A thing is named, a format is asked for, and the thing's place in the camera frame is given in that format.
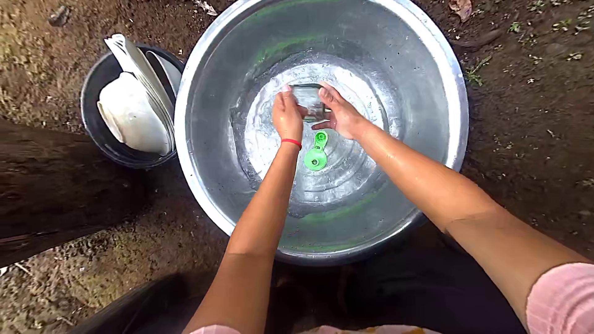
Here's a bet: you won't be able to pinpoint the person's left hand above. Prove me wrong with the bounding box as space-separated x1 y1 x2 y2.
272 84 309 143

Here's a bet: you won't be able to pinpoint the person's right hand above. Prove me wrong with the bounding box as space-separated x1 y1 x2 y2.
311 81 368 141

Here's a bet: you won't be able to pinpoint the clear container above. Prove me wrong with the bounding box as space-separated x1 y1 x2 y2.
291 84 327 122

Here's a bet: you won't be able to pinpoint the person's right forearm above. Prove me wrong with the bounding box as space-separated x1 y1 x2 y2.
355 120 594 334

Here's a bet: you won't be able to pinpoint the person's left forearm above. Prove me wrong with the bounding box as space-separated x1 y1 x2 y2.
182 139 302 334

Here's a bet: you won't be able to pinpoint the green plastic flip lid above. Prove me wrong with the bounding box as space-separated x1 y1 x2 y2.
304 130 329 172

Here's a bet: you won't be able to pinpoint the large silver metal basin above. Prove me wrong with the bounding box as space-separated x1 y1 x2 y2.
174 0 470 266

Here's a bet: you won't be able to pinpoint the stack of white plates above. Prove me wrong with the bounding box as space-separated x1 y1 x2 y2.
104 34 183 150

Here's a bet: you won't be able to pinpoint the white bowl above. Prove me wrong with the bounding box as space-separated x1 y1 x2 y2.
97 72 173 156

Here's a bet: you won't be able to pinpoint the black round tub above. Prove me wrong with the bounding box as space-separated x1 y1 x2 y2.
81 44 185 169

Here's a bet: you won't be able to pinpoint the person's legs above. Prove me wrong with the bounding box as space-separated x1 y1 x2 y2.
70 223 528 334

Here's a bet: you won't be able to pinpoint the person's body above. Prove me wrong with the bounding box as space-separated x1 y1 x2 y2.
297 325 444 334

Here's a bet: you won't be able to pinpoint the dark brown wooden log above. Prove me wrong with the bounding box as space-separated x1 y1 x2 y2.
0 119 151 269

